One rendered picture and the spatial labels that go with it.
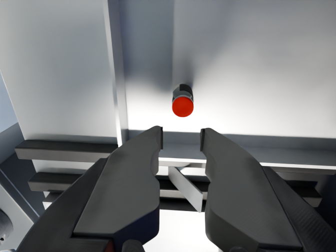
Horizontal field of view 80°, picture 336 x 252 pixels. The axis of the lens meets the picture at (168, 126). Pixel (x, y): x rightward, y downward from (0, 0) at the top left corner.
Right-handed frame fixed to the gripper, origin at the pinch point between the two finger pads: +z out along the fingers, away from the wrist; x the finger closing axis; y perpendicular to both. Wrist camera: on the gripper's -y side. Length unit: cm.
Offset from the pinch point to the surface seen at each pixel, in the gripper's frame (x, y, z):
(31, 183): -20.2, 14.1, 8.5
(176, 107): -0.5, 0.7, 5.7
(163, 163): -1.7, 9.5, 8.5
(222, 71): 4.3, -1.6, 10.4
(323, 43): 13.6, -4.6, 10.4
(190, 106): 0.8, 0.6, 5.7
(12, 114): -103, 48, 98
